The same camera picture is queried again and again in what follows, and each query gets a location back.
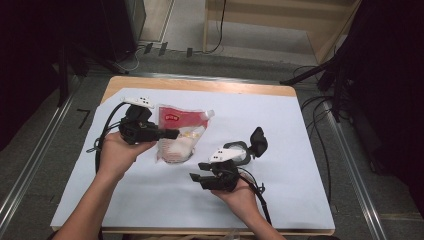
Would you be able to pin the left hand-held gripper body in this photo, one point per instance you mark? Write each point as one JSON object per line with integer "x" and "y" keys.
{"x": 136, "y": 128}

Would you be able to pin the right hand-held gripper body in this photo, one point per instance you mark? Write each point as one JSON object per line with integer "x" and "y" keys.
{"x": 221, "y": 173}

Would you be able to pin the red and clear spout pouch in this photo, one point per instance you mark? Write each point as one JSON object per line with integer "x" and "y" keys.
{"x": 180, "y": 133}

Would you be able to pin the clear container with black lid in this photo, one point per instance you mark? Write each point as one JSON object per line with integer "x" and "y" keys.
{"x": 258, "y": 143}

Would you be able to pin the person's right hand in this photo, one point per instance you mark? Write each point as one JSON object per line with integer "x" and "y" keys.
{"x": 238, "y": 200}

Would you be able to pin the person's left hand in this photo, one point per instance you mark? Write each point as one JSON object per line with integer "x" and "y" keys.
{"x": 116, "y": 156}

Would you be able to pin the white paper sheet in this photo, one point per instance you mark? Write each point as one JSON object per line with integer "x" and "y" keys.
{"x": 206, "y": 206}

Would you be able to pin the wooden table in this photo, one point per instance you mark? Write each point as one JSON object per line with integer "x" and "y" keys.
{"x": 200, "y": 85}

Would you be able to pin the black cabinet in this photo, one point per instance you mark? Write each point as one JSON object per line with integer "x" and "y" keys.
{"x": 123, "y": 26}

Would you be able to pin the black tripod stand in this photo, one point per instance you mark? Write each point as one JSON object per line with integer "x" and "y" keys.
{"x": 326, "y": 71}

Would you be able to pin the black curtain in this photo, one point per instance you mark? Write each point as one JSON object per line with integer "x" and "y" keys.
{"x": 393, "y": 83}

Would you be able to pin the metal floor rail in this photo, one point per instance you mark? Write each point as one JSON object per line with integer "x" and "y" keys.
{"x": 33, "y": 160}
{"x": 356, "y": 180}
{"x": 200, "y": 77}

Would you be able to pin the light wooden shelf frame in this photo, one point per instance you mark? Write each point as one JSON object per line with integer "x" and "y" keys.
{"x": 260, "y": 20}

